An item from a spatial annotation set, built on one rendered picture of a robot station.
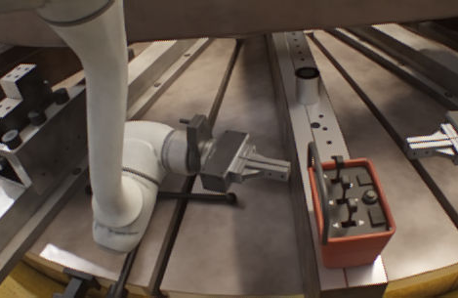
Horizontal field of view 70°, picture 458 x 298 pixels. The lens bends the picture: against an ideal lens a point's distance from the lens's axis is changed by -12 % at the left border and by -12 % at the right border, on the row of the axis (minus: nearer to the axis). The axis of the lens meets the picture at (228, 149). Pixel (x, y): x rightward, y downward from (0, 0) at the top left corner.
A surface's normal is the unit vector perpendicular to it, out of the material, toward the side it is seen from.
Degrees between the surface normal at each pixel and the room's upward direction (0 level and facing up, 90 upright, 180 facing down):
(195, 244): 0
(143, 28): 90
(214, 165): 0
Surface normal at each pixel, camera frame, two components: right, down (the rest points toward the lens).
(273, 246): -0.13, -0.75
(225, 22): -0.11, 0.66
